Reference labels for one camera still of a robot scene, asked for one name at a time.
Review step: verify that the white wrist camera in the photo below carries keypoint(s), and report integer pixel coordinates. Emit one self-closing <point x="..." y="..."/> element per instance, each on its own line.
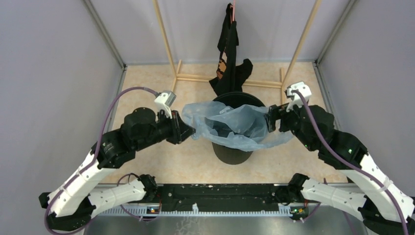
<point x="296" y="93"/>
<point x="164" y="101"/>

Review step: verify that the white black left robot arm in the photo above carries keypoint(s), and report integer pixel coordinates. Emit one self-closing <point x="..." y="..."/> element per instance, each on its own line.
<point x="74" y="204"/>

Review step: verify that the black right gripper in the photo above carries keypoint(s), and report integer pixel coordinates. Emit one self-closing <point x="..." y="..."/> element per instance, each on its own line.
<point x="274" y="113"/>

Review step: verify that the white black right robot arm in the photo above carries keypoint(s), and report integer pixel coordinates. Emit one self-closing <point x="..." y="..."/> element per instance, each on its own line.
<point x="380" y="205"/>

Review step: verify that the black printed t-shirt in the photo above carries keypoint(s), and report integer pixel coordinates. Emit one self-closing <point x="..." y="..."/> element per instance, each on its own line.
<point x="230" y="77"/>

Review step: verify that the wooden clothes rack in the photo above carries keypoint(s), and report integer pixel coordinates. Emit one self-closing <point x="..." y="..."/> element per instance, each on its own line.
<point x="284" y="74"/>

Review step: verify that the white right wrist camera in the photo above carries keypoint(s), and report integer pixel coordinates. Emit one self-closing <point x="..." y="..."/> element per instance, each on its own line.
<point x="296" y="93"/>

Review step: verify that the black plastic trash bin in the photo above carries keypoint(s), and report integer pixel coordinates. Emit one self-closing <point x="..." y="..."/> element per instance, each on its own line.
<point x="234" y="99"/>

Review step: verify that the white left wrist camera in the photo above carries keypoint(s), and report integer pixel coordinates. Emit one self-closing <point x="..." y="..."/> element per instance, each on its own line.
<point x="164" y="101"/>

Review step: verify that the light blue trash bag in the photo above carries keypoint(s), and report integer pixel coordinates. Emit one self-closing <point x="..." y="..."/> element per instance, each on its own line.
<point x="244" y="128"/>

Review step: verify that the pink clothes hanger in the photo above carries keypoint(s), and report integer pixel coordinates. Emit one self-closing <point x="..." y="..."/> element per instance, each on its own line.
<point x="230" y="12"/>

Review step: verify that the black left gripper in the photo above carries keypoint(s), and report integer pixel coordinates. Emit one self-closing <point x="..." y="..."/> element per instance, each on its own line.
<point x="181" y="130"/>

